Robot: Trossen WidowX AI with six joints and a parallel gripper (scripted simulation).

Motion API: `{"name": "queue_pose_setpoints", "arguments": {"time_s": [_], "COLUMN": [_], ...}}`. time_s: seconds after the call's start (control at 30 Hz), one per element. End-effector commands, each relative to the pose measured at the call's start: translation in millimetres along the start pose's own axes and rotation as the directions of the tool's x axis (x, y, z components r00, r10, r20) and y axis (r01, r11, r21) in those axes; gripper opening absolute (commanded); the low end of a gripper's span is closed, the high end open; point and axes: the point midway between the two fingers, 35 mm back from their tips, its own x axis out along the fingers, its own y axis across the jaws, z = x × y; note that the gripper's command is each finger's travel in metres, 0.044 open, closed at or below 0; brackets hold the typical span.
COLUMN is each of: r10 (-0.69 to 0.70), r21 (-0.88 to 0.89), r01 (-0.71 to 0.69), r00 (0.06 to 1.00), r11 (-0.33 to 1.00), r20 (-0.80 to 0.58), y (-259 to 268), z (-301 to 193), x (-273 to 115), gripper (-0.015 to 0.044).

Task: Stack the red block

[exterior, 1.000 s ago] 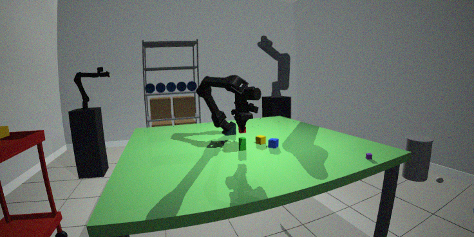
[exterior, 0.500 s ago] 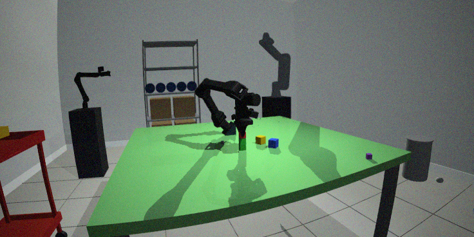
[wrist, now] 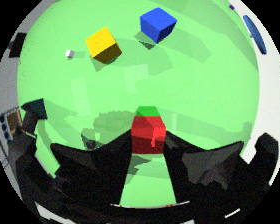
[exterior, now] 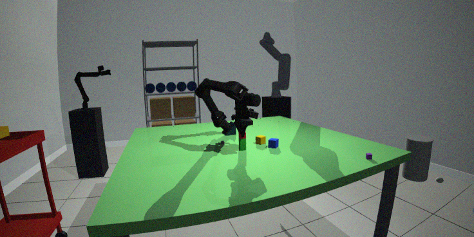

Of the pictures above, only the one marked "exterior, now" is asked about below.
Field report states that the yellow block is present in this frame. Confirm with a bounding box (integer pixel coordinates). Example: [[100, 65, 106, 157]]
[[256, 135, 266, 145]]

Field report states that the blue block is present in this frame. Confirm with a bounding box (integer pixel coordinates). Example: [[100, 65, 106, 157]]
[[268, 138, 279, 148]]

